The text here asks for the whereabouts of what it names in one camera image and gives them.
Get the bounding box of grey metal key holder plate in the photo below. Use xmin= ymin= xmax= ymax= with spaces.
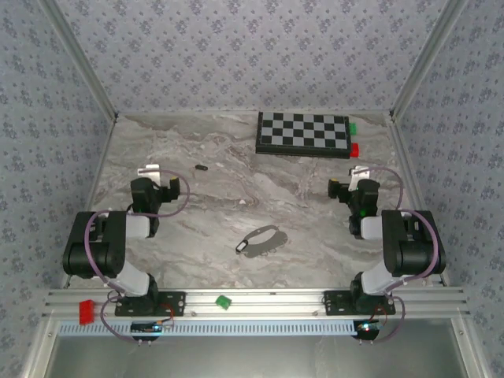
xmin=242 ymin=224 xmax=289 ymax=259

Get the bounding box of aluminium table edge profile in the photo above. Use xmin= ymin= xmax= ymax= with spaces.
xmin=62 ymin=116 xmax=119 ymax=288
xmin=389 ymin=116 xmax=448 ymax=285

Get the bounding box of black grey chessboard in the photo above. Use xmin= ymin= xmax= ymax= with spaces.
xmin=254 ymin=111 xmax=352 ymax=161

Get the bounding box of large red plastic block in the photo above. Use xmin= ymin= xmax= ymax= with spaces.
xmin=78 ymin=299 xmax=98 ymax=326

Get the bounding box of small circuit board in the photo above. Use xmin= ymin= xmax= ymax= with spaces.
xmin=130 ymin=321 xmax=165 ymax=335
xmin=354 ymin=321 xmax=385 ymax=340

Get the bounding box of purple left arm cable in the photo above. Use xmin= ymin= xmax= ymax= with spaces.
xmin=85 ymin=168 xmax=192 ymax=346

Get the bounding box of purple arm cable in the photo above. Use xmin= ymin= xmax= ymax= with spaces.
xmin=85 ymin=168 xmax=192 ymax=346
xmin=360 ymin=167 xmax=441 ymax=346

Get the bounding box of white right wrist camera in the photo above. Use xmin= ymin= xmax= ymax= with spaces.
xmin=349 ymin=165 xmax=372 ymax=191

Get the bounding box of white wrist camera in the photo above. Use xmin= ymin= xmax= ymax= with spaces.
xmin=137 ymin=164 xmax=162 ymax=187
xmin=349 ymin=165 xmax=372 ymax=191

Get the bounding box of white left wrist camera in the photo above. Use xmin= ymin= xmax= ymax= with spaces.
xmin=137 ymin=164 xmax=162 ymax=187

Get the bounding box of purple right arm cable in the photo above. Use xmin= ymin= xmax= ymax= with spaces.
xmin=360 ymin=167 xmax=441 ymax=346

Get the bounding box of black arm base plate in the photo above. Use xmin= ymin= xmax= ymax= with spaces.
xmin=323 ymin=290 xmax=396 ymax=316
xmin=114 ymin=290 xmax=187 ymax=317

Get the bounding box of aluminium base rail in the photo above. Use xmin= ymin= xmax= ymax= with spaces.
xmin=41 ymin=287 xmax=472 ymax=318

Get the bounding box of slotted blue cable duct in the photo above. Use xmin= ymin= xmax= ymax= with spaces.
xmin=57 ymin=319 xmax=361 ymax=336

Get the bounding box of aluminium frame post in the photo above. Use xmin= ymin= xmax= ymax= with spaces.
xmin=41 ymin=0 xmax=119 ymax=121
xmin=389 ymin=0 xmax=469 ymax=121

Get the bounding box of aluminium frame leg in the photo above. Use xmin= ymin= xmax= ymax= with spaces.
xmin=21 ymin=317 xmax=60 ymax=378
xmin=450 ymin=317 xmax=491 ymax=378

